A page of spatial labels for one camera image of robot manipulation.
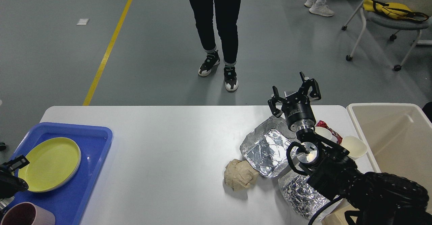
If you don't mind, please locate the red snack wrapper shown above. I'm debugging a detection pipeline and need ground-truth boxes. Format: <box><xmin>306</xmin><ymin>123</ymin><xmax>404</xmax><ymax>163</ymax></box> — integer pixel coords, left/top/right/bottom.
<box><xmin>315</xmin><ymin>120</ymin><xmax>343</xmax><ymax>145</ymax></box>

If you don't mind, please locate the crumpled brown paper ball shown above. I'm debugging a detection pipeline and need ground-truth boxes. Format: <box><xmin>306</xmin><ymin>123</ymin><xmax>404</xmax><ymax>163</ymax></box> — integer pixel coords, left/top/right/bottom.
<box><xmin>223</xmin><ymin>159</ymin><xmax>259</xmax><ymax>191</ymax></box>

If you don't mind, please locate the blue plastic tray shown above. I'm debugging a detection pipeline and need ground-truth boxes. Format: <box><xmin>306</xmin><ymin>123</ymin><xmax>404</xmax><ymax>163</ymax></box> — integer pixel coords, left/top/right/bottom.
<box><xmin>2</xmin><ymin>122</ymin><xmax>113</xmax><ymax>225</ymax></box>

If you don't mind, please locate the aluminium foil tray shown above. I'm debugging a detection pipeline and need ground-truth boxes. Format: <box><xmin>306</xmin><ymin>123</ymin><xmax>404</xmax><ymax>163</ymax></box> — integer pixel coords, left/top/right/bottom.
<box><xmin>239</xmin><ymin>116</ymin><xmax>297</xmax><ymax>178</ymax></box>

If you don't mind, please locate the person in dark jeans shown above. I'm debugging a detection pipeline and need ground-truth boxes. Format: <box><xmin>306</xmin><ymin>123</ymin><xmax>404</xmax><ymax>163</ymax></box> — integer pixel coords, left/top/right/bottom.
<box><xmin>189</xmin><ymin>0</ymin><xmax>241</xmax><ymax>92</ymax></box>

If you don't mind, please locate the grey chair on wheels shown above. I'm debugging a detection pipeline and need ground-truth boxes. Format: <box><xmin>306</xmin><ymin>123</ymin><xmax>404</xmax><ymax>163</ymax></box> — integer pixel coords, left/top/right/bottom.
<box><xmin>341</xmin><ymin>0</ymin><xmax>431</xmax><ymax>72</ymax></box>

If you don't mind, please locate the beige plastic bin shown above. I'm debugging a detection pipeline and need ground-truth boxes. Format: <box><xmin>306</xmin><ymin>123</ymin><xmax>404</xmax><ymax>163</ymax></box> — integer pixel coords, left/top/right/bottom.
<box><xmin>347</xmin><ymin>103</ymin><xmax>432</xmax><ymax>196</ymax></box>

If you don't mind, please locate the white paper bowl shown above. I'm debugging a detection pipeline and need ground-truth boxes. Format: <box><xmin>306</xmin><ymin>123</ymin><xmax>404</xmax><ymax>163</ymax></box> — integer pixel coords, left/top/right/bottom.
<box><xmin>341</xmin><ymin>136</ymin><xmax>367</xmax><ymax>160</ymax></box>

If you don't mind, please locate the yellow bag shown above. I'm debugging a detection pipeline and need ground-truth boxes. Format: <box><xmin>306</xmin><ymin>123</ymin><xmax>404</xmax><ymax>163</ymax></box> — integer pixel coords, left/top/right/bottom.
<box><xmin>362</xmin><ymin>0</ymin><xmax>430</xmax><ymax>23</ymax></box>

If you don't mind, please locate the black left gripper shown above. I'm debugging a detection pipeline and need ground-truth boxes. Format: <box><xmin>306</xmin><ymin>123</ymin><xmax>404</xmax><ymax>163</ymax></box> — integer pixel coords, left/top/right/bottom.
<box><xmin>0</xmin><ymin>155</ymin><xmax>30</xmax><ymax>211</ymax></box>

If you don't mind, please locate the yellow plate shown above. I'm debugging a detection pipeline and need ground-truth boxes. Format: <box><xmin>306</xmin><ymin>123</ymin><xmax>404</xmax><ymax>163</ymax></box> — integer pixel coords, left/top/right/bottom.
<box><xmin>18</xmin><ymin>137</ymin><xmax>81</xmax><ymax>193</ymax></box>

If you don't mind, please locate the white paper cup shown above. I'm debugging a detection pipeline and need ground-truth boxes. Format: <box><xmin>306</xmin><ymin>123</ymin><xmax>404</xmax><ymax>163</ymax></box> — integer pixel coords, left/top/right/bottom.
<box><xmin>315</xmin><ymin>126</ymin><xmax>333</xmax><ymax>140</ymax></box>

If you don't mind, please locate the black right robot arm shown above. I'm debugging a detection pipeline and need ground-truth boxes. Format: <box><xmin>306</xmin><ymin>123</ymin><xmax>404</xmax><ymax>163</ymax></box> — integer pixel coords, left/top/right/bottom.
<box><xmin>268</xmin><ymin>72</ymin><xmax>431</xmax><ymax>225</ymax></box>

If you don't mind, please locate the pink brown cup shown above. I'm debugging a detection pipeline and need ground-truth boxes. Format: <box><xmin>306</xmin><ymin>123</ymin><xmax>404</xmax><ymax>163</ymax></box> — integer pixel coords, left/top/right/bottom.
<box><xmin>1</xmin><ymin>202</ymin><xmax>56</xmax><ymax>225</ymax></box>

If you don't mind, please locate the aluminium foil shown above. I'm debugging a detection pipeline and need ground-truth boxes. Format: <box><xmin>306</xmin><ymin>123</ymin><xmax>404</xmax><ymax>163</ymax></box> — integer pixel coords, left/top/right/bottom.
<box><xmin>278</xmin><ymin>171</ymin><xmax>330</xmax><ymax>220</ymax></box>

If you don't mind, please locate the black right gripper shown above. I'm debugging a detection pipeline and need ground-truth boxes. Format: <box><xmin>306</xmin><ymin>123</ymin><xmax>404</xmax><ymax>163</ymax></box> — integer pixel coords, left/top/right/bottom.
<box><xmin>268</xmin><ymin>72</ymin><xmax>322</xmax><ymax>132</ymax></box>

